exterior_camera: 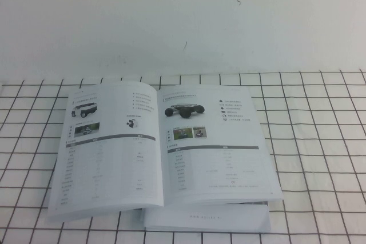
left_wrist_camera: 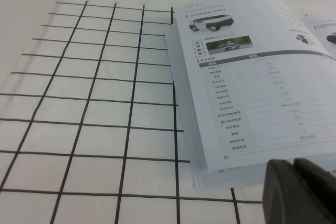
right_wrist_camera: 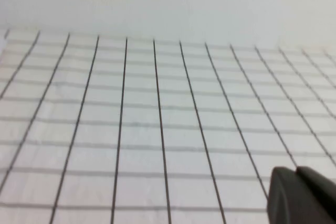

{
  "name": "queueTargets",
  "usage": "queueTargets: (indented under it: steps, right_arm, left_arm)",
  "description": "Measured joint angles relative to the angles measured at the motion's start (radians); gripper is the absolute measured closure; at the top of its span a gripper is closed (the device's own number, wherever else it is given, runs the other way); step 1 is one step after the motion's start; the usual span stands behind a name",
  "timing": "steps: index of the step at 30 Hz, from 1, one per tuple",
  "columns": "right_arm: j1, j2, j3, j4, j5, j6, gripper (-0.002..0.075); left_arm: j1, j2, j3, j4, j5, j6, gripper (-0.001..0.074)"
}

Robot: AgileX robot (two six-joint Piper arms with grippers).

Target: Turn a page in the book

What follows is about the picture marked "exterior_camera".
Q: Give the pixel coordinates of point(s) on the white product manual book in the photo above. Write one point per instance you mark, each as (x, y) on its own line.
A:
(114, 147)

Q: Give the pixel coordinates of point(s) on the closed white book with print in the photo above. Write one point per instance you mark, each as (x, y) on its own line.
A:
(214, 217)

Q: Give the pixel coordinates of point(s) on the white grid-pattern tablecloth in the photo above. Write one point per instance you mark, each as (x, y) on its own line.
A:
(314, 141)

